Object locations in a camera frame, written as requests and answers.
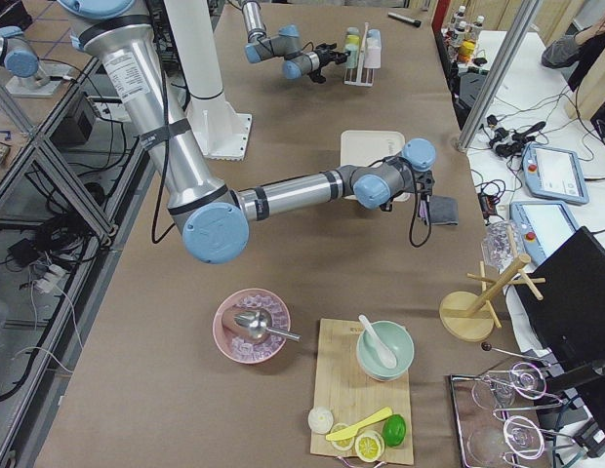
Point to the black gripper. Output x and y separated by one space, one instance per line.
422 213
323 58

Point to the white wire cup rack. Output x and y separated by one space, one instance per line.
360 76

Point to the cream rabbit tray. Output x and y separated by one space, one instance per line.
363 149

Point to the green cup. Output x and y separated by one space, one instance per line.
352 52

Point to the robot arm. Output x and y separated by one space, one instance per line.
286 44
212 218

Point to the pink cup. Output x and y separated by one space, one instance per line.
373 57

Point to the cream white cup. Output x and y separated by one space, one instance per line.
373 44

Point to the blue cup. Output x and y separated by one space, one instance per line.
375 34

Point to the clear plastic cup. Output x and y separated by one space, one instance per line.
501 244

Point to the grey folded cloth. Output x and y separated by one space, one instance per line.
444 210

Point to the metal cylinder black cap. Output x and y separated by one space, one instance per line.
404 19

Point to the wooden mug tree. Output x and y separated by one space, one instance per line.
472 317

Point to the blue teach pendant near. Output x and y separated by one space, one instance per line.
544 226

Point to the blue teach pendant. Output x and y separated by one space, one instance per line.
544 226
554 173

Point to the blue teach pendant far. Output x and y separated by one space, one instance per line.
554 173

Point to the white ceramic spoon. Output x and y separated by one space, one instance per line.
386 356

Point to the metal scoop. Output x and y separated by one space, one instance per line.
258 326

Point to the black monitor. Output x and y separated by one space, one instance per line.
570 318

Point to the yellow plastic knife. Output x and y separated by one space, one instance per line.
352 430

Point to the pink bowl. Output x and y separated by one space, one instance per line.
236 325

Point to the green lime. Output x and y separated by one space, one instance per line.
394 431

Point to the seated person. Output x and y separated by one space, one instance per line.
582 48

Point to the lemon slice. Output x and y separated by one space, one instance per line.
369 446

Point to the aluminium frame post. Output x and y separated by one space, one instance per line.
501 64

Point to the wire glass rack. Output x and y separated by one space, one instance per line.
528 411

